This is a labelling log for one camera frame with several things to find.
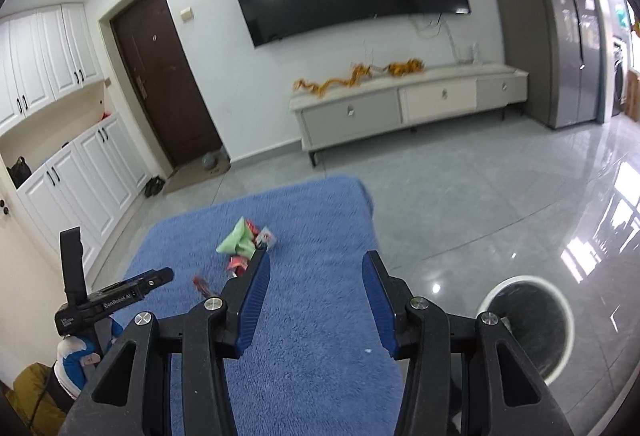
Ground black bag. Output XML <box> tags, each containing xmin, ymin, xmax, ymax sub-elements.
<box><xmin>7</xmin><ymin>156</ymin><xmax>32</xmax><ymax>189</ymax></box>

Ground grey white television cabinet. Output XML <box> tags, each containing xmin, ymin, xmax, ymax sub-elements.
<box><xmin>289</xmin><ymin>61</ymin><xmax>530</xmax><ymax>167</ymax></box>

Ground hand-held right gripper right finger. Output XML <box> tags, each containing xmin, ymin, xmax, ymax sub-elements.
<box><xmin>362</xmin><ymin>250</ymin><xmax>576</xmax><ymax>436</ymax></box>

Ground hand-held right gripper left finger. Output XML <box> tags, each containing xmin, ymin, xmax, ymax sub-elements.
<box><xmin>60</xmin><ymin>250</ymin><xmax>272</xmax><ymax>436</ymax></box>

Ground long golden dragon figurine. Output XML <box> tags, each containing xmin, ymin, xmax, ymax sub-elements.
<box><xmin>292</xmin><ymin>75</ymin><xmax>351</xmax><ymax>97</ymax></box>

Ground small golden dragon figurine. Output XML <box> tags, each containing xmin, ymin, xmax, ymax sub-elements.
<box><xmin>345</xmin><ymin>60</ymin><xmax>386</xmax><ymax>83</ymax></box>

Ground green wrapper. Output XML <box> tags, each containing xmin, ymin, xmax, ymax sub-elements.
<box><xmin>216</xmin><ymin>217</ymin><xmax>257</xmax><ymax>257</ymax></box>

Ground television cables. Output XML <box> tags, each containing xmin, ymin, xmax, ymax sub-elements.
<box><xmin>410</xmin><ymin>14</ymin><xmax>476</xmax><ymax>62</ymax></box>

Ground white upper wall cabinets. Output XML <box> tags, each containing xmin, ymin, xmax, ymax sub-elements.
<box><xmin>0</xmin><ymin>3</ymin><xmax>103</xmax><ymax>132</ymax></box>

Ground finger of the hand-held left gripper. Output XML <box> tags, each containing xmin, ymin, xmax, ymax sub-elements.
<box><xmin>127</xmin><ymin>267</ymin><xmax>175</xmax><ymax>299</ymax></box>

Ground cardboard box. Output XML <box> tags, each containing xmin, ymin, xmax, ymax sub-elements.
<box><xmin>625</xmin><ymin>69</ymin><xmax>640</xmax><ymax>122</ymax></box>

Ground golden tiger figurine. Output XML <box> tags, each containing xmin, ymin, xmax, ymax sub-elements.
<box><xmin>387</xmin><ymin>59</ymin><xmax>427</xmax><ymax>77</ymax></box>

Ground white lower cabinets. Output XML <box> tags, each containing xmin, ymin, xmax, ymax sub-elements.
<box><xmin>15</xmin><ymin>113</ymin><xmax>151</xmax><ymax>262</ymax></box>

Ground person's left hand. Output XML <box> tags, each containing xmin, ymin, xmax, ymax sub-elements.
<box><xmin>54</xmin><ymin>319</ymin><xmax>124</xmax><ymax>399</ymax></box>

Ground brown doormat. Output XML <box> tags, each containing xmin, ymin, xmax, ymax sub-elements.
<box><xmin>162</xmin><ymin>157</ymin><xmax>231</xmax><ymax>194</ymax></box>

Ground mustard yellow cushion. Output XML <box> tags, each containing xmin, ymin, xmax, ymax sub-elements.
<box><xmin>12</xmin><ymin>362</ymin><xmax>68</xmax><ymax>432</ymax></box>

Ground grey double-door refrigerator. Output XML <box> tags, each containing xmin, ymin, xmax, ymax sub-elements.
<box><xmin>474</xmin><ymin>0</ymin><xmax>608</xmax><ymax>130</ymax></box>

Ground blue fluffy rug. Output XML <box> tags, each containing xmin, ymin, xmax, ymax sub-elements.
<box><xmin>107</xmin><ymin>175</ymin><xmax>416</xmax><ymax>436</ymax></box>

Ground brown entrance door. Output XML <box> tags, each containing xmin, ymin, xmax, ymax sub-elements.
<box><xmin>110</xmin><ymin>0</ymin><xmax>223</xmax><ymax>169</ymax></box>

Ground white round trash bin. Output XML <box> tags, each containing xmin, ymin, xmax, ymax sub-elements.
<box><xmin>477</xmin><ymin>275</ymin><xmax>574</xmax><ymax>384</ymax></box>

